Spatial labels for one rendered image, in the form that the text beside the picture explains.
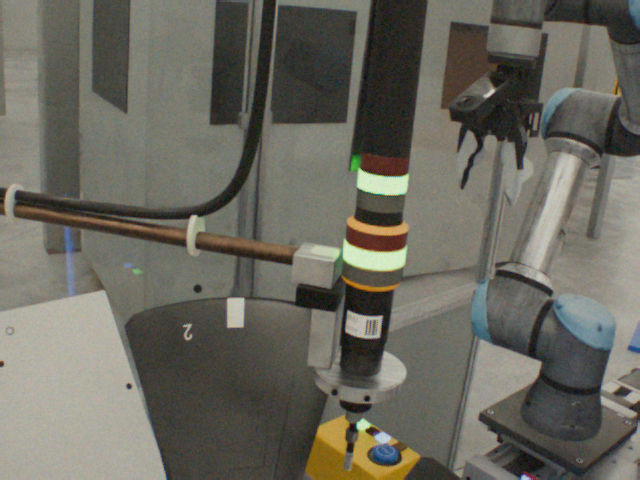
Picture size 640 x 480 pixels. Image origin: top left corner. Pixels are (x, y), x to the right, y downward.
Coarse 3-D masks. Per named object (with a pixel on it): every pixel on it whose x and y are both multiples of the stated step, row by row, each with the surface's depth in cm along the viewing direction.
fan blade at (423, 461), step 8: (416, 464) 81; (424, 464) 81; (432, 464) 81; (440, 464) 81; (408, 472) 80; (416, 472) 80; (424, 472) 80; (432, 472) 80; (440, 472) 80; (448, 472) 81
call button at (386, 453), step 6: (378, 444) 106; (384, 444) 107; (378, 450) 105; (384, 450) 105; (390, 450) 105; (396, 450) 105; (378, 456) 104; (384, 456) 104; (390, 456) 104; (396, 456) 104; (384, 462) 104
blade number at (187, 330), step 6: (180, 324) 69; (186, 324) 69; (192, 324) 69; (180, 330) 68; (186, 330) 68; (192, 330) 68; (180, 336) 68; (186, 336) 68; (192, 336) 68; (180, 342) 68; (186, 342) 68; (192, 342) 68; (198, 342) 68
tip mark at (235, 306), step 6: (228, 300) 70; (234, 300) 70; (240, 300) 70; (228, 306) 70; (234, 306) 70; (240, 306) 70; (228, 312) 69; (234, 312) 69; (240, 312) 69; (228, 318) 69; (234, 318) 69; (240, 318) 69; (228, 324) 69; (234, 324) 69; (240, 324) 69
